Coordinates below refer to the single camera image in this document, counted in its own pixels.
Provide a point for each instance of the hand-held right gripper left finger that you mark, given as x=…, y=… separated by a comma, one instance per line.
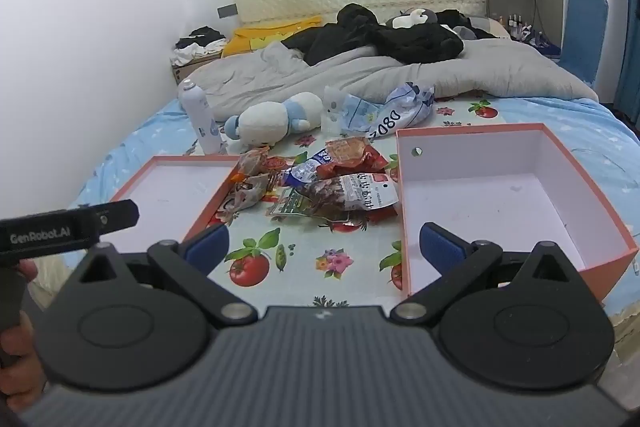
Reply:
x=207, y=243

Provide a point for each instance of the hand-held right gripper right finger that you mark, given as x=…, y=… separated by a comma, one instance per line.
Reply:
x=440, y=244

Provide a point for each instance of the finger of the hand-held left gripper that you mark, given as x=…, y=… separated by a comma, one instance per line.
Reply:
x=117, y=214

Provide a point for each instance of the shallow pink box lid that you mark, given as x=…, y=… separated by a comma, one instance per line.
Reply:
x=165, y=192

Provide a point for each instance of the deep pink cardboard box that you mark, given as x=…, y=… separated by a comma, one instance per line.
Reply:
x=500, y=207

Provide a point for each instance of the orange snack packet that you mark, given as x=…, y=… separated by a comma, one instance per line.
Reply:
x=252, y=162

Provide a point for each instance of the clear white label snack packet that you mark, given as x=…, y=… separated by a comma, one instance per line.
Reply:
x=350, y=197

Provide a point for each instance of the dark red snack packet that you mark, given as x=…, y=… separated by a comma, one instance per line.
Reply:
x=374, y=162

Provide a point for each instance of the person's left hand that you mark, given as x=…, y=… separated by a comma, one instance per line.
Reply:
x=20, y=357

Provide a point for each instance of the brown clear snack packet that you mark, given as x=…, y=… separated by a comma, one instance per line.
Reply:
x=247, y=194

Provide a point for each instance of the fruit printed cloth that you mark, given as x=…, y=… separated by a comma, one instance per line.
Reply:
x=320, y=262

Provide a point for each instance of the blue white snack packet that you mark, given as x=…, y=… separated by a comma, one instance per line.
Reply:
x=305, y=172

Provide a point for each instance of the white spray bottle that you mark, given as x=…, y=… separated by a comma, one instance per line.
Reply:
x=200, y=117

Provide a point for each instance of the red picture snack packet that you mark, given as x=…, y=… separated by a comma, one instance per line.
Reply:
x=345, y=149

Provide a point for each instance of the white blue plush toy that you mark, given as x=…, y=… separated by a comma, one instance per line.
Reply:
x=270, y=119

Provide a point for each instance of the blue white plastic bag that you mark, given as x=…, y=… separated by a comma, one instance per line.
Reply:
x=400, y=112

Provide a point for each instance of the clear blue print plastic bag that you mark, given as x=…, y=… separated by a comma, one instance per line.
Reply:
x=350, y=112

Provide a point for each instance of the grey duvet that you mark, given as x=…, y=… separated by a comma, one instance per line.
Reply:
x=450, y=72

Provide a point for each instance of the blue bed sheet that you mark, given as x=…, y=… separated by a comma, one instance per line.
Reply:
x=575, y=122

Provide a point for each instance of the black white clothes pile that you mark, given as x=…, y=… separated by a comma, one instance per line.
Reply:
x=200, y=42

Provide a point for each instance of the black clothes heap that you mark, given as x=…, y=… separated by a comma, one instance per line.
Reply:
x=410, y=42

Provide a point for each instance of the yellow cloth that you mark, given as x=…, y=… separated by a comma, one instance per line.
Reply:
x=250, y=37

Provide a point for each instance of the black grey clothes pile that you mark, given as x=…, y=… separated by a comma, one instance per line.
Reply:
x=470, y=27

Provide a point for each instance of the bedside table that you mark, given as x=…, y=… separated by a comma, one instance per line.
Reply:
x=500, y=27

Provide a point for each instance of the black white plush toy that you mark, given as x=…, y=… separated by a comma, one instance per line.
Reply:
x=412, y=19

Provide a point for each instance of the blue chair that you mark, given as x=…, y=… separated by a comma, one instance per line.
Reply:
x=582, y=32

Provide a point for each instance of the blue curtain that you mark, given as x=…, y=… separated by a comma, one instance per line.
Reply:
x=629, y=67

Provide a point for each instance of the grey wall switch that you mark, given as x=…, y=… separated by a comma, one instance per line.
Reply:
x=228, y=11

